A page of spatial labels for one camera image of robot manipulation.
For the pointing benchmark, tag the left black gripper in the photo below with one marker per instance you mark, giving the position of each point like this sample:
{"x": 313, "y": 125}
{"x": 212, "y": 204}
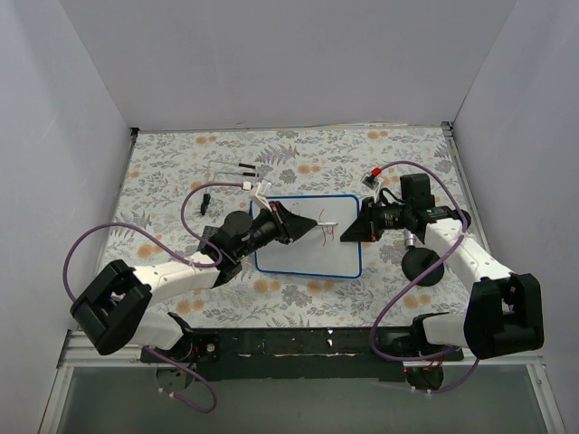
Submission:
{"x": 280, "y": 221}

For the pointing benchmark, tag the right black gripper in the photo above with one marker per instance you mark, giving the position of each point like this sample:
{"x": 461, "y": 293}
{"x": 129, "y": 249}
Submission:
{"x": 370, "y": 220}

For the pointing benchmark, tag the blue framed whiteboard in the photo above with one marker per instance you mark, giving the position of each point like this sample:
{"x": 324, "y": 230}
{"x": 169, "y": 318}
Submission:
{"x": 319, "y": 253}

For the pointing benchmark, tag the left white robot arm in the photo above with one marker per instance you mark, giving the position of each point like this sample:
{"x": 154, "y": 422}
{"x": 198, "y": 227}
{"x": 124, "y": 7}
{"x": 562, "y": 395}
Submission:
{"x": 116, "y": 308}

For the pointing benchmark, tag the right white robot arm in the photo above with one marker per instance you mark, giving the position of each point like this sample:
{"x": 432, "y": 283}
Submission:
{"x": 504, "y": 313}

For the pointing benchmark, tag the floral tablecloth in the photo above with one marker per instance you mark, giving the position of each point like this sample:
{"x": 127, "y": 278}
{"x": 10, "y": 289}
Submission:
{"x": 159, "y": 220}

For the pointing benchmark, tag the silver metal cylinder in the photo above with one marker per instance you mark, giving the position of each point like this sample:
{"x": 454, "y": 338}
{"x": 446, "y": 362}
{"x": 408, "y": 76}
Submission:
{"x": 410, "y": 240}

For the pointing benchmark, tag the black round stand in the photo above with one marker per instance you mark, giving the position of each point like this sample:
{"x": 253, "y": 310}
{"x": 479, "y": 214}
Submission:
{"x": 416, "y": 260}

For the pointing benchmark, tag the grey studded baseplate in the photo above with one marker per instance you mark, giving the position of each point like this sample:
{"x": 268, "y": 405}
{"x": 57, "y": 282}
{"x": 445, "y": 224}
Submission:
{"x": 207, "y": 234}

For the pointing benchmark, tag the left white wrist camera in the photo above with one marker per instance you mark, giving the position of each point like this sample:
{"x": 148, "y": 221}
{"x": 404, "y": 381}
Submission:
{"x": 258, "y": 193}

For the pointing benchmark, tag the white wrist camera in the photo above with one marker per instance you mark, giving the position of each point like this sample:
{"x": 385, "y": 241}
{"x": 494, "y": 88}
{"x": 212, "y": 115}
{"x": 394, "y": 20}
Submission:
{"x": 258, "y": 193}
{"x": 372, "y": 179}

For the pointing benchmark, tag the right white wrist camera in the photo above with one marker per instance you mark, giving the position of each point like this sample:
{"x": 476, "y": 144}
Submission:
{"x": 372, "y": 179}

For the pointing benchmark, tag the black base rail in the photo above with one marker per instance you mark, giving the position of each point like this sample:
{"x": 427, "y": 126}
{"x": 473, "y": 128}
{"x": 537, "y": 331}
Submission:
{"x": 306, "y": 353}

